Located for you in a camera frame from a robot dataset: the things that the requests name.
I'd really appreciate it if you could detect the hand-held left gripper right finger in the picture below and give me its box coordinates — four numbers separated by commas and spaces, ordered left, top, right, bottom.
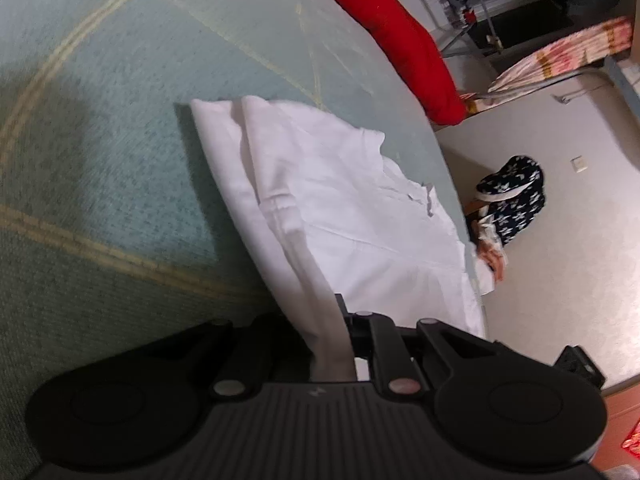
333, 293, 502, 399

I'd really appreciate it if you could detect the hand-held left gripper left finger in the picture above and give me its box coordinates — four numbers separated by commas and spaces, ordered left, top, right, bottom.
125, 312, 314, 401

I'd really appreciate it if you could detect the white printed t-shirt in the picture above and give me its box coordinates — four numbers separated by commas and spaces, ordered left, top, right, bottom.
190, 96, 487, 384

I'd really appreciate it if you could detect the pile of light clothes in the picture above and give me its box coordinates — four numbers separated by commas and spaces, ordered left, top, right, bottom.
469, 214, 509, 294

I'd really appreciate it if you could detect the navy star-print garment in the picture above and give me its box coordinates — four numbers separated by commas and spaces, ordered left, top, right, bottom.
474, 154, 547, 247

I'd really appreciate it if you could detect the red quilt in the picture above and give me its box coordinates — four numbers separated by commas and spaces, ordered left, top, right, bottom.
294, 0, 469, 127

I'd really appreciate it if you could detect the metal drying rack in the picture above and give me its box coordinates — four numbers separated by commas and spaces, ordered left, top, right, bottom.
429, 0, 507, 59

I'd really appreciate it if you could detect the pink floral curtain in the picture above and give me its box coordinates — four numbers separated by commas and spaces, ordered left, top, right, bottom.
459, 15, 634, 112

